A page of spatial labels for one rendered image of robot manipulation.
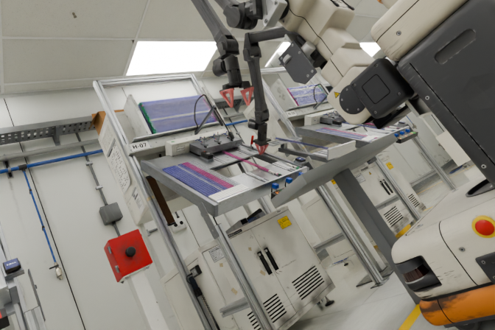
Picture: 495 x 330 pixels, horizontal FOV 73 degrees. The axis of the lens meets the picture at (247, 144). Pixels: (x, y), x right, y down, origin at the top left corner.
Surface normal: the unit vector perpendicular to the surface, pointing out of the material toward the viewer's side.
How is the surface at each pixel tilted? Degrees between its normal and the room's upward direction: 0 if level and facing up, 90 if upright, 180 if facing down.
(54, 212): 90
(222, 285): 90
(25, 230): 90
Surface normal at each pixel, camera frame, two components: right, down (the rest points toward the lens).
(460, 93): -0.70, 0.17
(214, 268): 0.48, -0.53
